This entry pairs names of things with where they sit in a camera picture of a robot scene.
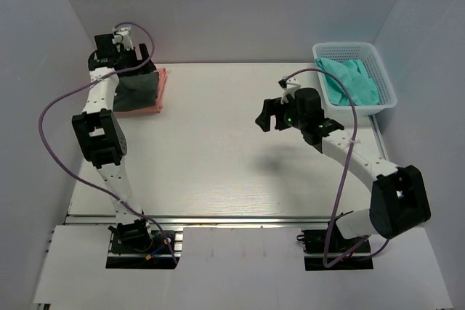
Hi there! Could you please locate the dark grey t-shirt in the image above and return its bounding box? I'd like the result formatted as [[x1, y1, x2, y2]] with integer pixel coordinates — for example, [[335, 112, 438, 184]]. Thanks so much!
[[113, 71, 159, 112]]

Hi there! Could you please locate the teal t-shirt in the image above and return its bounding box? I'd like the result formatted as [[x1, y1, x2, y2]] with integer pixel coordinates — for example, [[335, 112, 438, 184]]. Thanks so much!
[[315, 58, 380, 106]]

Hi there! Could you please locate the aluminium rail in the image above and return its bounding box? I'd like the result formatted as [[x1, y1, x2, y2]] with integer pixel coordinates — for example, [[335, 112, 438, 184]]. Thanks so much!
[[65, 214, 364, 227]]

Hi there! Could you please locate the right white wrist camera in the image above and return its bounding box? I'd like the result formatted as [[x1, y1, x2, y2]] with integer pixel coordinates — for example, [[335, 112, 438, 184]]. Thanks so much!
[[278, 78, 301, 105]]

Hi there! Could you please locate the folded pink t-shirt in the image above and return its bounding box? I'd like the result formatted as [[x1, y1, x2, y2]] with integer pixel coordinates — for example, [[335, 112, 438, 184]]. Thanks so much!
[[113, 68, 168, 117]]

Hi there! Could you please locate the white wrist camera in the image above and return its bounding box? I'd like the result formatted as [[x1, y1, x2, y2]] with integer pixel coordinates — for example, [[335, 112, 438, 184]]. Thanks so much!
[[112, 25, 134, 51], [278, 78, 301, 105]]

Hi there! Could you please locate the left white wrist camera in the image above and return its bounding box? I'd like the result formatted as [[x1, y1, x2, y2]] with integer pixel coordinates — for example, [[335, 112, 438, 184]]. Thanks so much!
[[112, 25, 134, 51]]

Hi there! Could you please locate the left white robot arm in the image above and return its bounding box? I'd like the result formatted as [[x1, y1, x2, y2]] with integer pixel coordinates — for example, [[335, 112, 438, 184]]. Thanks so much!
[[72, 26, 143, 227]]

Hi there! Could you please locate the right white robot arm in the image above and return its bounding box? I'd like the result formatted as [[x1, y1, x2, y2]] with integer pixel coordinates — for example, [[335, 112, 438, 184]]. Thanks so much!
[[255, 88, 431, 251]]

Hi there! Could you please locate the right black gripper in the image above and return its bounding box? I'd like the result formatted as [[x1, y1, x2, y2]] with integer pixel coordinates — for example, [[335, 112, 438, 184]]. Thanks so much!
[[256, 94, 307, 132]]

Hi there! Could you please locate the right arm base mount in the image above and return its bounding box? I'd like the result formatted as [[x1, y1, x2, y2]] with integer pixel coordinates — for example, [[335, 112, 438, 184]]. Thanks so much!
[[297, 226, 375, 272]]

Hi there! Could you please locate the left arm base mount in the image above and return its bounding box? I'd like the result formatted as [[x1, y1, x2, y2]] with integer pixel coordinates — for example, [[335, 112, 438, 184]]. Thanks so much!
[[105, 219, 179, 270]]

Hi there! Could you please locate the white plastic basket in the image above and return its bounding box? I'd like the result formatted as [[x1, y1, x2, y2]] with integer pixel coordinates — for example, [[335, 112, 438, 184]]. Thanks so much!
[[312, 42, 397, 116]]

